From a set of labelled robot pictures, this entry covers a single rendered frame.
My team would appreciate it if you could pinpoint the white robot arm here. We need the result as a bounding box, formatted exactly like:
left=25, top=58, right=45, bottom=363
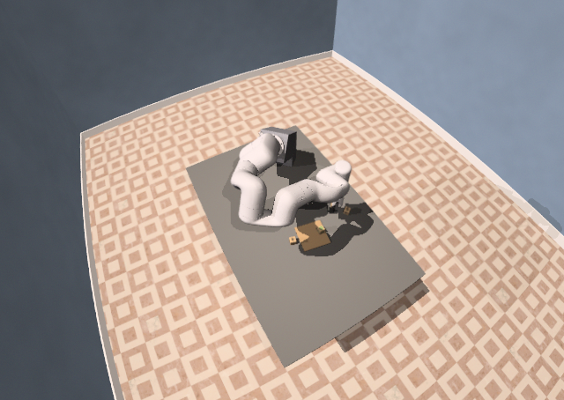
left=231, top=131, right=352, bottom=227

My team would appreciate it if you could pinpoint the tan flat mat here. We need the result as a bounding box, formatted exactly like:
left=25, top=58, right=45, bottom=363
left=294, top=220, right=330, bottom=252

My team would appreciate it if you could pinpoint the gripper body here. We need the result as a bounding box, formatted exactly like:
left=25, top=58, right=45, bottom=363
left=332, top=197, right=344, bottom=207

